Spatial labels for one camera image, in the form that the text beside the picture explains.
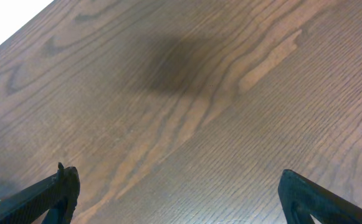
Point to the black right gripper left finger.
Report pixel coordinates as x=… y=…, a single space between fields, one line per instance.
x=55 y=196

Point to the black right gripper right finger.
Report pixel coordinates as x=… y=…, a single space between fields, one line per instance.
x=303 y=201

